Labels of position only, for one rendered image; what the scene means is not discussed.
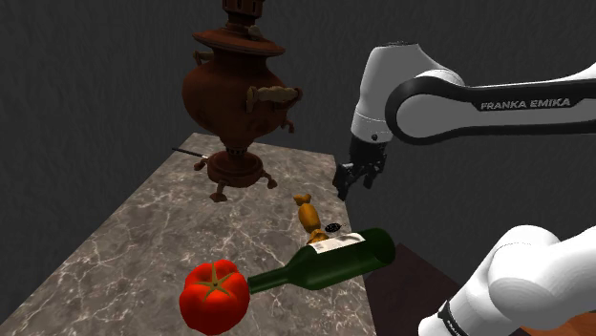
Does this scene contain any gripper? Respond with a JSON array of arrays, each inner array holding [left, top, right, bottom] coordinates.
[[331, 135, 388, 202]]

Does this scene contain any golden wrapped candy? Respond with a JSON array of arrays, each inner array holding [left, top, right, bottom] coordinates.
[[292, 193, 330, 246]]

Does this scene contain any green wine bottle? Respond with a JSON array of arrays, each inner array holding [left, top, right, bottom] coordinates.
[[245, 226, 397, 296]]

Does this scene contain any brown samovar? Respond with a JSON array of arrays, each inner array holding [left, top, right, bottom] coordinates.
[[181, 0, 305, 204]]

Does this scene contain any thin black pen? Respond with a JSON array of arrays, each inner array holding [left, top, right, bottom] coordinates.
[[171, 146, 210, 159]]

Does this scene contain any red tomato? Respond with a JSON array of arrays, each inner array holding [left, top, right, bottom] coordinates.
[[178, 259, 251, 336]]

